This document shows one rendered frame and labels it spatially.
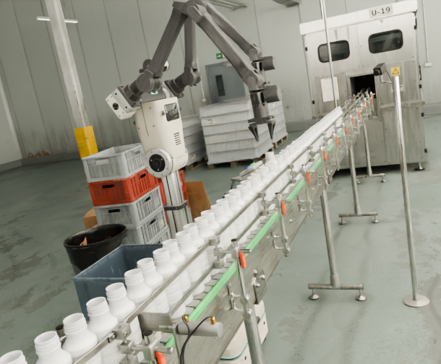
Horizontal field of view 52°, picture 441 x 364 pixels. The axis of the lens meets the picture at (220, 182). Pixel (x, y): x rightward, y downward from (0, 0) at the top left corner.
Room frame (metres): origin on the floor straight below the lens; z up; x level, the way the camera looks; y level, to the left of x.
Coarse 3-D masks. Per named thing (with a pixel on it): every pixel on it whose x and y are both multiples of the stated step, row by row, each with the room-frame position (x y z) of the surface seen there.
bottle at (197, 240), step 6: (186, 228) 1.16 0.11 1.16; (192, 228) 1.16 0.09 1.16; (192, 234) 1.16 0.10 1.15; (198, 234) 1.18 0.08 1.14; (192, 240) 1.15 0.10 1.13; (198, 240) 1.16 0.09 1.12; (198, 246) 1.15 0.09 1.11; (204, 252) 1.16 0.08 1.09; (204, 258) 1.16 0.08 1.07; (204, 264) 1.15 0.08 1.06; (204, 270) 1.15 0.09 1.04; (210, 276) 1.17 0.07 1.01; (204, 282) 1.15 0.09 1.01
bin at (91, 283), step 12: (120, 252) 1.78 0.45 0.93; (132, 252) 1.78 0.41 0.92; (144, 252) 1.76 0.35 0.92; (96, 264) 1.64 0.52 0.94; (108, 264) 1.70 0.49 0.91; (120, 264) 1.76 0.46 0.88; (132, 264) 1.78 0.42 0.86; (84, 276) 1.57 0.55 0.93; (96, 276) 1.62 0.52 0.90; (108, 276) 1.68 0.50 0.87; (120, 276) 1.74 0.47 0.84; (84, 288) 1.50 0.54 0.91; (96, 288) 1.48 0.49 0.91; (84, 300) 1.51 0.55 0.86; (84, 312) 1.52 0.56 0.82
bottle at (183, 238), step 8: (184, 232) 1.14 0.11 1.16; (176, 240) 1.13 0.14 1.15; (184, 240) 1.10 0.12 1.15; (184, 248) 1.10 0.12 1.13; (192, 248) 1.10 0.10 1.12; (192, 264) 1.09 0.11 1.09; (192, 272) 1.09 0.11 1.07; (200, 272) 1.11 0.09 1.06; (192, 280) 1.09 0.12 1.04; (200, 288) 1.10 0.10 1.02
